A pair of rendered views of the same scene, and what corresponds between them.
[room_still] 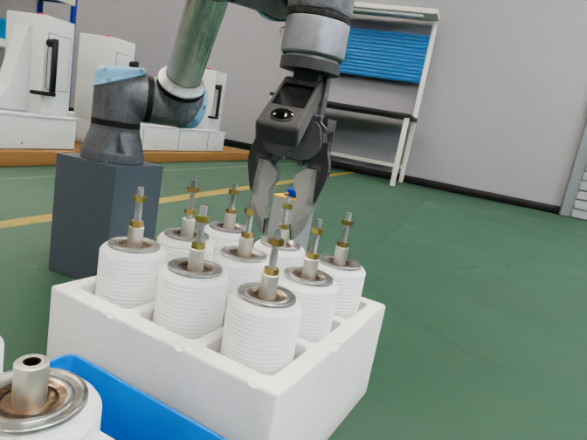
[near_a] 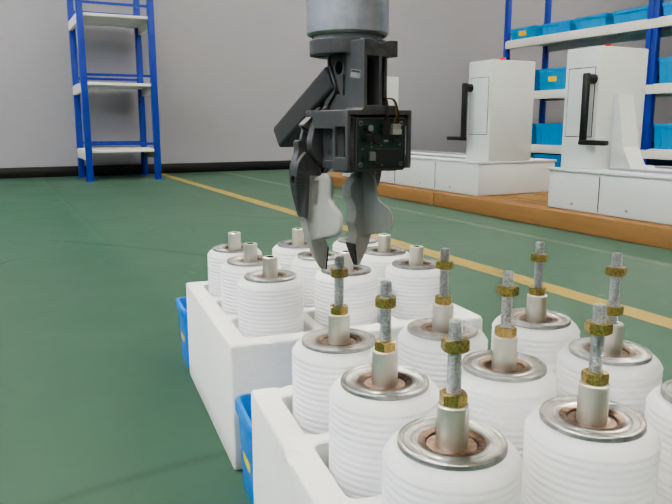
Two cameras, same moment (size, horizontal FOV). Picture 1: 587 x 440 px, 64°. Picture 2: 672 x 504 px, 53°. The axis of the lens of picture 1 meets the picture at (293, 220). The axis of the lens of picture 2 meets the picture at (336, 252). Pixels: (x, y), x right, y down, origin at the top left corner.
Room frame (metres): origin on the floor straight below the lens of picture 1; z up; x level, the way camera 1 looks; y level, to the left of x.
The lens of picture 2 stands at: (1.02, -0.46, 0.47)
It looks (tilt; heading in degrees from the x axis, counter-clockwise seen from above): 11 degrees down; 134
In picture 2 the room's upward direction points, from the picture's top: straight up
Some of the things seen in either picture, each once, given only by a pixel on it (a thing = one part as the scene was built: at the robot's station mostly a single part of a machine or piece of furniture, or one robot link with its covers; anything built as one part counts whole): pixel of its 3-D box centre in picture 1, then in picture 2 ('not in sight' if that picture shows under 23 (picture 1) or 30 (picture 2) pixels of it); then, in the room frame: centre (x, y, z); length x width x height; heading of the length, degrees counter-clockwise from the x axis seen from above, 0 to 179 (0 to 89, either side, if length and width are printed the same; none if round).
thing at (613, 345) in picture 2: (188, 228); (610, 339); (0.78, 0.18, 0.26); 0.02 x 0.02 x 0.03
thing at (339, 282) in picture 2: (273, 257); (339, 292); (0.56, 0.02, 0.30); 0.01 x 0.01 x 0.08
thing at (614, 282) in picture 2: (191, 201); (614, 291); (0.78, 0.18, 0.31); 0.01 x 0.01 x 0.08
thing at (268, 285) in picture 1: (268, 285); (338, 328); (0.56, 0.02, 0.26); 0.02 x 0.02 x 0.03
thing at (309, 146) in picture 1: (303, 113); (352, 108); (0.59, 0.01, 0.48); 0.09 x 0.08 x 0.12; 167
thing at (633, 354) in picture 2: (186, 235); (609, 352); (0.78, 0.18, 0.25); 0.08 x 0.08 x 0.01
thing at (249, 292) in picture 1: (266, 295); (338, 341); (0.56, 0.02, 0.25); 0.08 x 0.08 x 0.01
